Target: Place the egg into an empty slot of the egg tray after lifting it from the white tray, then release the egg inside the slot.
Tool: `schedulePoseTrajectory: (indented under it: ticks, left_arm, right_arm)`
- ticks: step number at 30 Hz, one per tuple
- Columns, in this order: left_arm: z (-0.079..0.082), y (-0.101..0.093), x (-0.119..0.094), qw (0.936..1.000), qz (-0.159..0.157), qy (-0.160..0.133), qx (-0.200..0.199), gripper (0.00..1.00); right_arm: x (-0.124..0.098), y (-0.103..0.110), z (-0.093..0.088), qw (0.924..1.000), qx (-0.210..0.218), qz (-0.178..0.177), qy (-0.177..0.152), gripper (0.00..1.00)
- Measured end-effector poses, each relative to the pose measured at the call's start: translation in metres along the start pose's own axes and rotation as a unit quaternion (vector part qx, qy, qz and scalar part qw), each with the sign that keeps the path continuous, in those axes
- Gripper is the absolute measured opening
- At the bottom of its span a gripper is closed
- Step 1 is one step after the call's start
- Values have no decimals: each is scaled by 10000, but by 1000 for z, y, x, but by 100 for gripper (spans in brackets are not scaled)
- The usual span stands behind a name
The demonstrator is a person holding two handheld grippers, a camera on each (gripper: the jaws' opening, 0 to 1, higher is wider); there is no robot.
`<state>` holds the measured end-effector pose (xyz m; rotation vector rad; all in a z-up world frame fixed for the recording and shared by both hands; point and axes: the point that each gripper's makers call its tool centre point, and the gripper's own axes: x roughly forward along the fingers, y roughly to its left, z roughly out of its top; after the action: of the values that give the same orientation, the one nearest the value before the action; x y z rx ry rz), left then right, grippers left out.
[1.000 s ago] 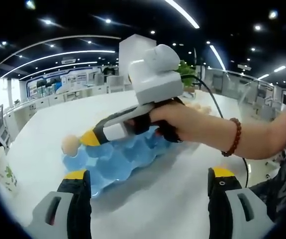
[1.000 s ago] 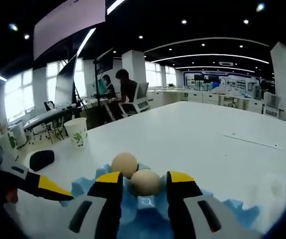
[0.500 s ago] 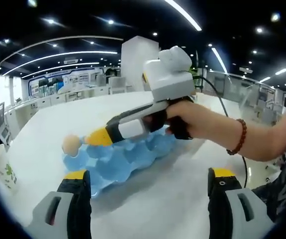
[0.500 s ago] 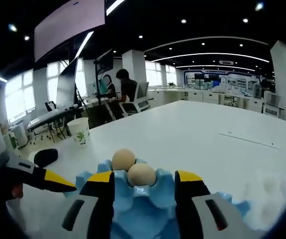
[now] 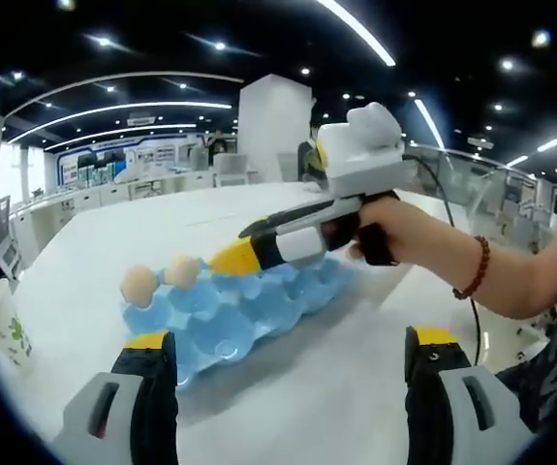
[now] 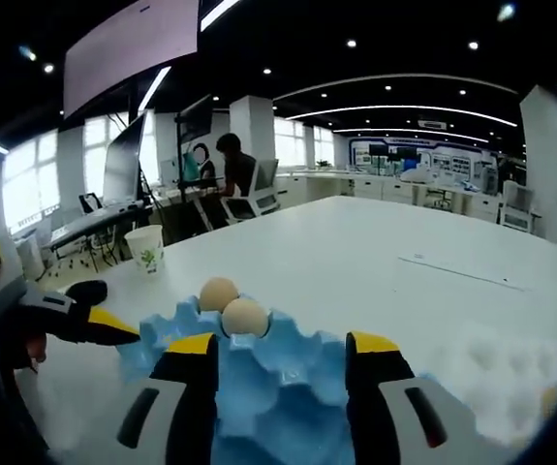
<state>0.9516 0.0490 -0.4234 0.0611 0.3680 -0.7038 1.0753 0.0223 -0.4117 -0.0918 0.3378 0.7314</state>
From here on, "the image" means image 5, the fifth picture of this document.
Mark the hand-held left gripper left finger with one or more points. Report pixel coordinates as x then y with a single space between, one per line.
152 416

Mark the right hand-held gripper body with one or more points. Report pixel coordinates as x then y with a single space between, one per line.
365 155

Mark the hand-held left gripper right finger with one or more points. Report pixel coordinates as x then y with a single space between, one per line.
428 416

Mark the blue egg tray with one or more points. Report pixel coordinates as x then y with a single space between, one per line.
239 315

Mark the single brown egg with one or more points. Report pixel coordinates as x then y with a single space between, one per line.
137 286
183 272

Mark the person's right hand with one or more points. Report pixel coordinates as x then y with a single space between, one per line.
418 237

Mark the white office chair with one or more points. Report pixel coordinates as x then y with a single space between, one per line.
9 237
229 169

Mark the white table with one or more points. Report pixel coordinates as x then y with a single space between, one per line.
307 412

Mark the glass railing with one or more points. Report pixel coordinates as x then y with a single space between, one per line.
491 184

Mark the person's patterned dark clothing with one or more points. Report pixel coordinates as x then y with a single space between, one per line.
549 349

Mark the white background counter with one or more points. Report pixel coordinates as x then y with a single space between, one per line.
113 194

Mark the white paper cup green print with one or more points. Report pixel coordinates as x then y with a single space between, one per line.
9 324

